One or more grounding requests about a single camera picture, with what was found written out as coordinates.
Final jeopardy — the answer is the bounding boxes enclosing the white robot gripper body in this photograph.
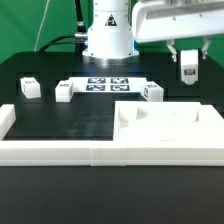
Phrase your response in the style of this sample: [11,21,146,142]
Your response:
[132,0,224,43]

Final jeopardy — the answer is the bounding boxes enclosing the white U-shaped obstacle fence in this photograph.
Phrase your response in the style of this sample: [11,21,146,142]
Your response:
[0,104,224,166]

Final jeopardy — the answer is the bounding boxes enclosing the white square table top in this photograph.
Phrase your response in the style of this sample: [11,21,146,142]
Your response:
[113,101,224,142]

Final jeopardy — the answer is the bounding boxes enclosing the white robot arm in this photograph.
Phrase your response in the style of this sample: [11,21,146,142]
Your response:
[83,0,224,62]

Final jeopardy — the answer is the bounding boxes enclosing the white cable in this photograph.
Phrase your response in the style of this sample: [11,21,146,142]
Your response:
[34,0,51,53]

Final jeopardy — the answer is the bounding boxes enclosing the white sheet of tags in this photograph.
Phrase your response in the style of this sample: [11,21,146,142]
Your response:
[69,77,147,93]

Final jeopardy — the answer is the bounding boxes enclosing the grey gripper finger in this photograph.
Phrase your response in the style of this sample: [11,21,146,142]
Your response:
[201,36,211,59]
[166,39,177,62]

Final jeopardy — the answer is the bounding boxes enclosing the black cables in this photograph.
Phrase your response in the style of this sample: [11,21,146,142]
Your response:
[39,0,90,53]

